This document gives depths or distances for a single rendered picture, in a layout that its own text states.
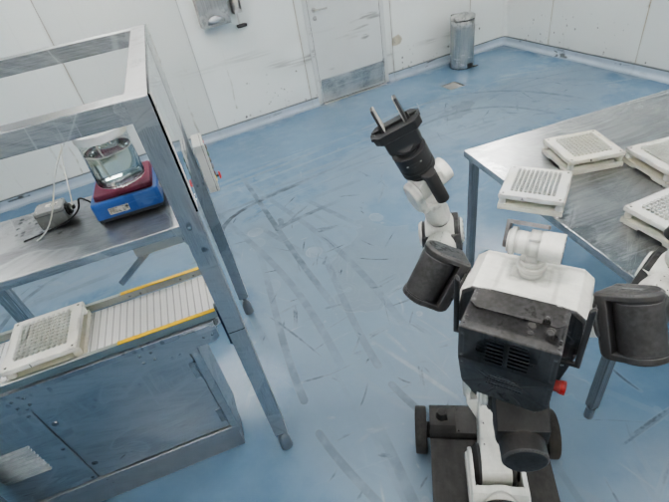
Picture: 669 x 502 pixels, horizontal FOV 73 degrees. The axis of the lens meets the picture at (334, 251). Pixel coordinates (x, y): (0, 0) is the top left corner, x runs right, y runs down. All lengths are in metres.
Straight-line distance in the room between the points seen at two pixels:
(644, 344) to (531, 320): 0.22
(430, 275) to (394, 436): 1.28
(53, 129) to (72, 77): 3.95
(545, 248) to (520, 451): 0.51
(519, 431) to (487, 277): 0.42
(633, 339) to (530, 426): 0.36
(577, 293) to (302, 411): 1.65
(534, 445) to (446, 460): 0.81
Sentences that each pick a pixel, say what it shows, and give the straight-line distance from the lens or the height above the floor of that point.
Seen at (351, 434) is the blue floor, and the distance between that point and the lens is 2.30.
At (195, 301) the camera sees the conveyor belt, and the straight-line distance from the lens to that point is 1.79.
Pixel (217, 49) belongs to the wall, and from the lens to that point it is 5.30.
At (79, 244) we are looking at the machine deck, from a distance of 1.50.
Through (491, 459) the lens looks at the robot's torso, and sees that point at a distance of 1.85.
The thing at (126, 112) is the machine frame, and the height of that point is 1.67.
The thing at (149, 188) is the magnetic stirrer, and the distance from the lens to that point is 1.47.
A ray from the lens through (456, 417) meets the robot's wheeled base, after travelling 2.11.
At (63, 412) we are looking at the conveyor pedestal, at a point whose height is 0.65.
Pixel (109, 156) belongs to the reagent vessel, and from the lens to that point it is 1.46.
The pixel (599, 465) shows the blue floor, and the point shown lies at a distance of 2.34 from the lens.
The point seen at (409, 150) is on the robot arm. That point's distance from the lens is 1.10.
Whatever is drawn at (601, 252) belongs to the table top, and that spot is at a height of 0.88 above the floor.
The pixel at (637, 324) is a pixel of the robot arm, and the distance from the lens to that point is 1.08.
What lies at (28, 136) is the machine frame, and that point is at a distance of 1.29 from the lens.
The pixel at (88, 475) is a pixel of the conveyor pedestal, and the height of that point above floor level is 0.23.
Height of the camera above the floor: 2.00
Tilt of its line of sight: 38 degrees down
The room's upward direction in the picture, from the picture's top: 11 degrees counter-clockwise
